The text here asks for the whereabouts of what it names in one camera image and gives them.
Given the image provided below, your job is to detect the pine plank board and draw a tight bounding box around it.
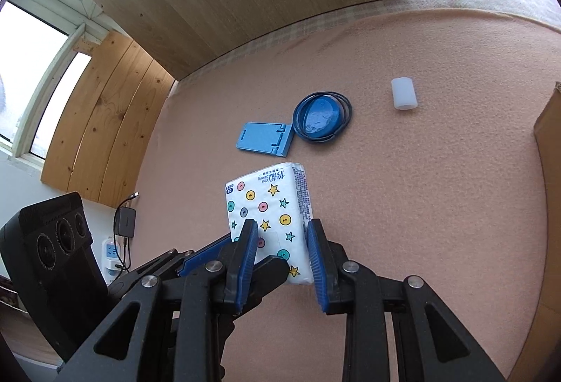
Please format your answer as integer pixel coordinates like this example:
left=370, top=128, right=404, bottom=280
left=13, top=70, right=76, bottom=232
left=41, top=29, right=177, bottom=207

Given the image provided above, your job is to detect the star print tissue packet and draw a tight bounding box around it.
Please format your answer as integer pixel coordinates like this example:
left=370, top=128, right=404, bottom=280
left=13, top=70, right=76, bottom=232
left=225, top=162, right=316, bottom=285

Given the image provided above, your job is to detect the black usb cable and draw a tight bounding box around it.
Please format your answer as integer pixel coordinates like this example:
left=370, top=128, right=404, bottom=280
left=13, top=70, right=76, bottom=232
left=117, top=190, right=141, bottom=210

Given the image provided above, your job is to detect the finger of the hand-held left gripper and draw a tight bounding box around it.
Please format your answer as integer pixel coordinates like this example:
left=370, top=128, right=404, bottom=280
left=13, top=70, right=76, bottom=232
left=107, top=234, right=233, bottom=299
left=241, top=255, right=290, bottom=315

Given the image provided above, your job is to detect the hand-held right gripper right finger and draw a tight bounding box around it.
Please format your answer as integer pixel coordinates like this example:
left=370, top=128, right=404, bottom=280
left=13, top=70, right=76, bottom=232
left=306, top=219, right=507, bottom=382

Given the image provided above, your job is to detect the pink felt table cover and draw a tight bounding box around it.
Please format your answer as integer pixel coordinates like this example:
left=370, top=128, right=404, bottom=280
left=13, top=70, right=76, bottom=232
left=131, top=5, right=553, bottom=382

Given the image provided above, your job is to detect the white power strip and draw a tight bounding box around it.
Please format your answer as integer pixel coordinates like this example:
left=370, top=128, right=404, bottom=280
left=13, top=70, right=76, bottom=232
left=101, top=237, right=128, bottom=282

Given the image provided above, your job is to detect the black power adapter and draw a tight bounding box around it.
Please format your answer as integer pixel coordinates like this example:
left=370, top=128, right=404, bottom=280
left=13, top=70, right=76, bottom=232
left=114, top=207, right=137, bottom=239

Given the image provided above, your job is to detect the blue folding phone stand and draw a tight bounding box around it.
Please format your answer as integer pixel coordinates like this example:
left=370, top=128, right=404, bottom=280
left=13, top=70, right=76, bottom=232
left=236, top=121, right=292, bottom=157

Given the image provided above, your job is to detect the white charger block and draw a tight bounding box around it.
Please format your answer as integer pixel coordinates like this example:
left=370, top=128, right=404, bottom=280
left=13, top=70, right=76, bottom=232
left=391, top=76, right=418, bottom=111

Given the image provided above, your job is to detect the white window frame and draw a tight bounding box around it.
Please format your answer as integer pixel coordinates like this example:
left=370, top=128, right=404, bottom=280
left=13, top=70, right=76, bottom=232
left=0, top=0, right=115, bottom=164

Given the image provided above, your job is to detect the brown cardboard box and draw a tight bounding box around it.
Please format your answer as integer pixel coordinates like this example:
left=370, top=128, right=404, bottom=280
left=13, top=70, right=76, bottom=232
left=532, top=82, right=561, bottom=321

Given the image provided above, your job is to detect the blue coiled cable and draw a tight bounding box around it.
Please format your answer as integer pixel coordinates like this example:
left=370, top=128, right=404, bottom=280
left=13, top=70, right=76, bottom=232
left=292, top=90, right=354, bottom=144

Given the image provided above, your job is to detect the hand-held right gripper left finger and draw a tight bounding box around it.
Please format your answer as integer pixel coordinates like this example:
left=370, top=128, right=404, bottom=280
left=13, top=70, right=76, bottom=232
left=57, top=219, right=259, bottom=382

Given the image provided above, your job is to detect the black adapter power cord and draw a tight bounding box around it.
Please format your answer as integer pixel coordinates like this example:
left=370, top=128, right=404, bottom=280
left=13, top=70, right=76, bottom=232
left=113, top=235, right=132, bottom=273

